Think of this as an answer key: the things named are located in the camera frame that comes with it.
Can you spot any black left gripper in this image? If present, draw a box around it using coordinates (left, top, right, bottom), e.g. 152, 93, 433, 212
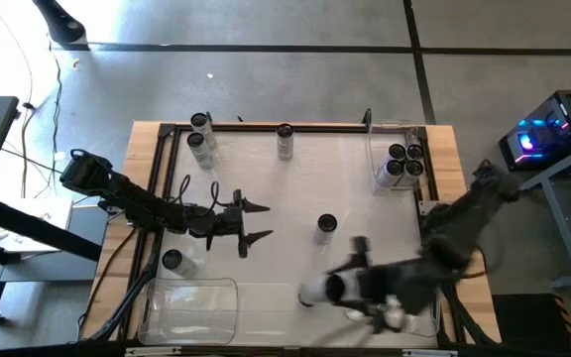
214, 188, 275, 260

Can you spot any silver metal bracket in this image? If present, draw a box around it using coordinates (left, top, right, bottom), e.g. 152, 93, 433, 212
124, 346, 183, 357
401, 348, 459, 357

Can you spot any Arctic Vibe Celsius can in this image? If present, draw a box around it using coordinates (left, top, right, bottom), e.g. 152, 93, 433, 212
185, 131, 216, 171
161, 248, 200, 279
297, 272, 350, 308
312, 212, 339, 247

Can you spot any black computer with coloured lights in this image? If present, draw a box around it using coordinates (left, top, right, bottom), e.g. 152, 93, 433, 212
498, 88, 571, 173

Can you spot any clear plastic bin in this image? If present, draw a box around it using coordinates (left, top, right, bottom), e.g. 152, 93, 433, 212
137, 276, 240, 346
366, 118, 429, 194
347, 276, 443, 348

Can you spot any black floor cable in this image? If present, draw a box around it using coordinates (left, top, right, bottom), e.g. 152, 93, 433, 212
0, 136, 68, 176
47, 34, 63, 192

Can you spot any black curved stand foot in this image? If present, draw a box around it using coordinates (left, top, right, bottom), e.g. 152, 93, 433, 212
31, 0, 89, 46

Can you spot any pale floor cable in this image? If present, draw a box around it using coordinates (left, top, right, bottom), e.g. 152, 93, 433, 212
0, 0, 37, 199

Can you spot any black metal table frame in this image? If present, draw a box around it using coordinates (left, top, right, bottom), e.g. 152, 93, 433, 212
77, 109, 499, 357

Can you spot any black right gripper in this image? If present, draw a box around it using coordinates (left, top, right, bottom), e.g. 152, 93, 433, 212
325, 235, 406, 336

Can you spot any white box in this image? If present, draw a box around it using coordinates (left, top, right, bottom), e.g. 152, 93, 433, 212
0, 197, 76, 255

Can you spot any black box with hazard stripe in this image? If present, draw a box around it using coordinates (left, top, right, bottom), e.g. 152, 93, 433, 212
491, 293, 571, 357

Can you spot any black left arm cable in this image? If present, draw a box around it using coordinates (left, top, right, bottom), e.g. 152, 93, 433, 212
174, 173, 223, 212

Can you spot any blue-grey metal table frame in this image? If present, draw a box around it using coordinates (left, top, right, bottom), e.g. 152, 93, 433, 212
514, 136, 571, 291

